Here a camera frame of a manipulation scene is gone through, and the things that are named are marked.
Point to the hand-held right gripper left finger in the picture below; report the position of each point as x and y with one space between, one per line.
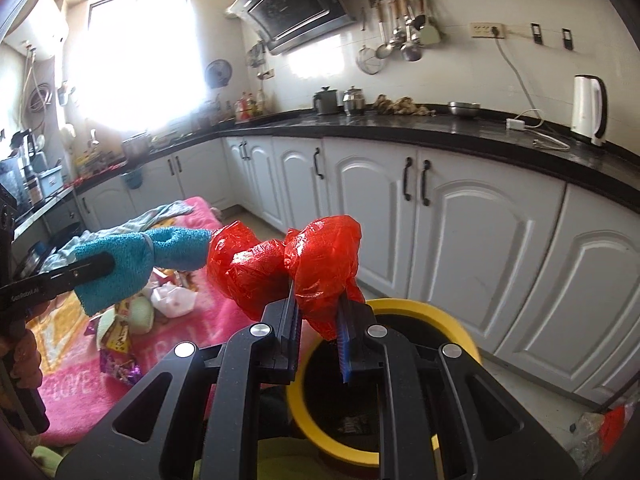
295 327

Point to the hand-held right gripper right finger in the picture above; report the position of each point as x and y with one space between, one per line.
344 355

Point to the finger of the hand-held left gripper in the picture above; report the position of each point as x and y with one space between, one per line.
65 277

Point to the red plastic bag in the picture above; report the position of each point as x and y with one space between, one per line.
305 265

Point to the blue terry cloth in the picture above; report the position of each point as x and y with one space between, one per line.
130 265

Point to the pale green foam net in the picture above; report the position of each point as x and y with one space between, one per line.
140 315

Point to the yellow trash bin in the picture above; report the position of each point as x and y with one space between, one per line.
450 327

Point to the person's left hand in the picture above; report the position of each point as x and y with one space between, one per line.
27 355

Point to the yellow brown snack wrapper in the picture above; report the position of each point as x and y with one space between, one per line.
117 337

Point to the pink printed blanket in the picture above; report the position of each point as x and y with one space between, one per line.
210 330

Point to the light blue box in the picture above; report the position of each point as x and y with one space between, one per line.
51 182

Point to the purple shiny snack wrapper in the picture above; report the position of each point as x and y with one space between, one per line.
120 367

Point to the dark bottle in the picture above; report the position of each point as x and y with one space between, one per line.
34 180

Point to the white crumpled bag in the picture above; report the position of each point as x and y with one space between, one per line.
172 301

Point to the blue hanging basket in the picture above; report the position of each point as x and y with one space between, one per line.
133 179

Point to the steel stock pot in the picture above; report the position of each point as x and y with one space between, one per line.
136 147

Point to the white base cabinets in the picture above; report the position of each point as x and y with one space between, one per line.
475 240

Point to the group of condiment bottles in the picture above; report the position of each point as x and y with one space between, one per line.
249 107

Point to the dark pot with lid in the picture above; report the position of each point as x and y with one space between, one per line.
327 102

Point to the kitchen window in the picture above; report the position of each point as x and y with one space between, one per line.
140 55

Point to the pile of ginger roots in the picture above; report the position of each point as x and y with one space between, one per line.
400 105

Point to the white water heater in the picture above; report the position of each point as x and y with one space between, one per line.
35 25

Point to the clear plastic bag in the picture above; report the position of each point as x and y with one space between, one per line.
597 435

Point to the steel bowl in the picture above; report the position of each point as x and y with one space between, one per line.
464 110

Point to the white power adapter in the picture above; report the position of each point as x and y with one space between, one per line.
515 123

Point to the black range hood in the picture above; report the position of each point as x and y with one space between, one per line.
295 10

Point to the white electric kettle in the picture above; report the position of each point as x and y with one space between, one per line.
586 110

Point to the small wall fan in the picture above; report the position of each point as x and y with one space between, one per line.
218 73

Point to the beige wall power strip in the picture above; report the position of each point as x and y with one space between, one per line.
486 30

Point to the black wall hook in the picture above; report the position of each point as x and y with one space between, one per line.
566 39
535 33

